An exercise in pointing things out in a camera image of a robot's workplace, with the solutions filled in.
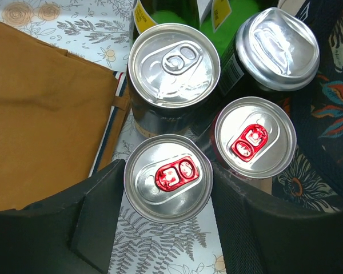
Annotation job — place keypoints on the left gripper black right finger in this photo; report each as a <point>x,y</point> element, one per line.
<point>263,234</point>

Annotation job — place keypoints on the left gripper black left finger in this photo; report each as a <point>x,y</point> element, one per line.
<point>72,231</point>

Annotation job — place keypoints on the beige canvas tote bag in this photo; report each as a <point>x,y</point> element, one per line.
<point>314,178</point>

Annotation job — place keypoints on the red tab can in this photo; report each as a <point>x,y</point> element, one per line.
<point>253,138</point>
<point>168,179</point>

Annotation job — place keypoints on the dark can dented lid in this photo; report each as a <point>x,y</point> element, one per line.
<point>272,52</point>

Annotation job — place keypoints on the dark can silver pull-tab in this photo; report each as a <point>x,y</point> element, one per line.
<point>172,71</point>

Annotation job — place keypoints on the green Perrier bottle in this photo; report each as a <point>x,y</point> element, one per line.
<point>148,13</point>
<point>225,17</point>

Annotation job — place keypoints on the brown folded cloth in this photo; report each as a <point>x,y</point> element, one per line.
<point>60,118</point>

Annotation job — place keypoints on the floral patterned table mat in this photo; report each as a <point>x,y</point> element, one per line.
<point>98,32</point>

